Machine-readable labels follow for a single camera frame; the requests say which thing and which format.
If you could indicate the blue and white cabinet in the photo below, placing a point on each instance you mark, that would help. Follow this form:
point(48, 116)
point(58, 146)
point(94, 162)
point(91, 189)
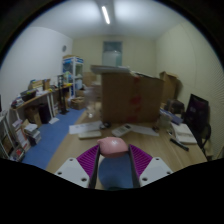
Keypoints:
point(72, 71)

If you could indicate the window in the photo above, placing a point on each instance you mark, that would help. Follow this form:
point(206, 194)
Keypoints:
point(112, 53)

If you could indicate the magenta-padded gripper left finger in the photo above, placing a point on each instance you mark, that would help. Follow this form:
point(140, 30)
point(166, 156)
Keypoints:
point(78, 165)

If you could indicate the clear plastic jar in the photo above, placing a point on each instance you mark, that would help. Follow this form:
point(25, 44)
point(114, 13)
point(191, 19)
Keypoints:
point(91, 101)

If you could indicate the open white notebook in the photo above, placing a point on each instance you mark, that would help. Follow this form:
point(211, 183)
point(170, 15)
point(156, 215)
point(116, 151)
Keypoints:
point(185, 133)

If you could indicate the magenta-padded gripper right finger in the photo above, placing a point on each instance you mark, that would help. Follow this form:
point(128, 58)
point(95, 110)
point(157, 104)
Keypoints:
point(150, 165)

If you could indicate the black floor stand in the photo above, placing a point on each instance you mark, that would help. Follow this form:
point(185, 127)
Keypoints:
point(62, 95)

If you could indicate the black monitor with stand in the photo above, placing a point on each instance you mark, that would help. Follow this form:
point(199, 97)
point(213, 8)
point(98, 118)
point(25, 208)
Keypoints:
point(196, 115)

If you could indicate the black bin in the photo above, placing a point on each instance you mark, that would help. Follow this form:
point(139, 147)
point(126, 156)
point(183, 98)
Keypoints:
point(44, 113)

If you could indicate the wooden side desk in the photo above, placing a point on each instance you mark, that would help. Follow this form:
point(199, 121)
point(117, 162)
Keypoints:
point(33, 99)

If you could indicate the flat white board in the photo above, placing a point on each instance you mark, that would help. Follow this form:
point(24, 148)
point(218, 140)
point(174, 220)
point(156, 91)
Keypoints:
point(110, 69)

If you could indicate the pink computer mouse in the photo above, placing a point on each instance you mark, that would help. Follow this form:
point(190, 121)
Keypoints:
point(112, 146)

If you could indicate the white remote control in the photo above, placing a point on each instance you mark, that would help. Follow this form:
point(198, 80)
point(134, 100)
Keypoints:
point(121, 130)

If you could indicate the small brown cardboard box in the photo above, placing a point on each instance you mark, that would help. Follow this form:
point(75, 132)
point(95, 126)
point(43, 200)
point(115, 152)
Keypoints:
point(33, 116)

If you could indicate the stacked cardboard boxes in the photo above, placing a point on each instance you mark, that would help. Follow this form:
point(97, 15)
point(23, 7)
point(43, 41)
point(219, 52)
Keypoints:
point(89, 79)

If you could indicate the black marker pen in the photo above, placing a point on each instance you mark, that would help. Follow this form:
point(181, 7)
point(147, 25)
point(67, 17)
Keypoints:
point(179, 144)

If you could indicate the large brown cardboard box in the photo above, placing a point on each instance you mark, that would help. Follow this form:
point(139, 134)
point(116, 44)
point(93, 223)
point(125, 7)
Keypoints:
point(133, 100)

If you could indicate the round blue mouse pad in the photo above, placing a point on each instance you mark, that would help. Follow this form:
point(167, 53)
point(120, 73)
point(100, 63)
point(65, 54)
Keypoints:
point(115, 173)

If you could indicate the stack of books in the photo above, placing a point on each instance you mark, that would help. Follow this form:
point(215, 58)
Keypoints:
point(32, 133)

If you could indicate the tall open cardboard box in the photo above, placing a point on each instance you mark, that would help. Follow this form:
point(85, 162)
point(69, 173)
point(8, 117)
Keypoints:
point(170, 86)

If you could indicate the ceiling tube light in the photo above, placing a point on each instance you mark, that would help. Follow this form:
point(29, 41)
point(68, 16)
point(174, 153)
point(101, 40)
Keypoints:
point(105, 14)

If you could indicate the round wall clock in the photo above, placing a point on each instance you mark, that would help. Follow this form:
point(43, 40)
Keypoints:
point(64, 48)

